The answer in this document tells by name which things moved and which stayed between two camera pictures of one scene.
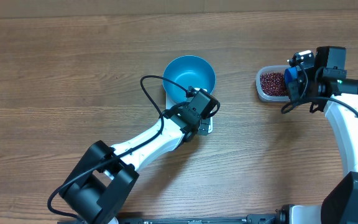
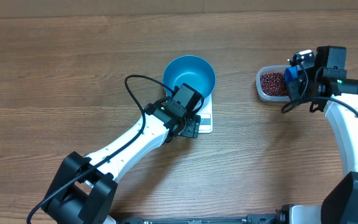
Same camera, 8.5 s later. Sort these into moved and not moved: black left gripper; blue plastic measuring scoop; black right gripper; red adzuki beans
Moved: black left gripper
Not moved: red adzuki beans; black right gripper; blue plastic measuring scoop
